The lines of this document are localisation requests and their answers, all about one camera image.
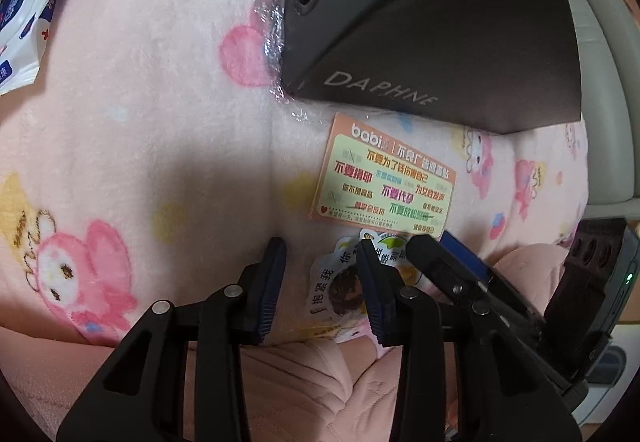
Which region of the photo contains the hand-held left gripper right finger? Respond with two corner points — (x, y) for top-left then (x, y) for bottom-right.
(356, 238), (587, 442)

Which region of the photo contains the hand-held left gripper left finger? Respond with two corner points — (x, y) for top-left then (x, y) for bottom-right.
(56, 237), (288, 442)

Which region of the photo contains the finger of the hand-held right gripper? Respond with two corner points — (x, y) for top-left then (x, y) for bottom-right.
(405, 235), (543, 343)
(441, 230), (543, 323)

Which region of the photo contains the orange printed card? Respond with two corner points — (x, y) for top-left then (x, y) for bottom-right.
(310, 112), (458, 241)

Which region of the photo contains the dark grey shoe box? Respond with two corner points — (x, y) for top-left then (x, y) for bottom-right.
(277, 0), (585, 137)

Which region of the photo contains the pink printed blanket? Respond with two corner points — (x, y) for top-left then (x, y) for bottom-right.
(0, 0), (591, 360)

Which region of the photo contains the white plastic frame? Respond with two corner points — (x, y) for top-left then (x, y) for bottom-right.
(540, 0), (640, 219)

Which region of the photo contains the pink quilted cloth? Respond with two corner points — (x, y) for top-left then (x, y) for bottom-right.
(0, 244), (568, 442)

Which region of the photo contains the white blue wet wipes packet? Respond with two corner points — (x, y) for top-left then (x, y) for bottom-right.
(0, 0), (98, 95)

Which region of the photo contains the white round-edged sticker sheet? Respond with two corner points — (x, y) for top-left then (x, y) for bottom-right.
(308, 229), (426, 345)

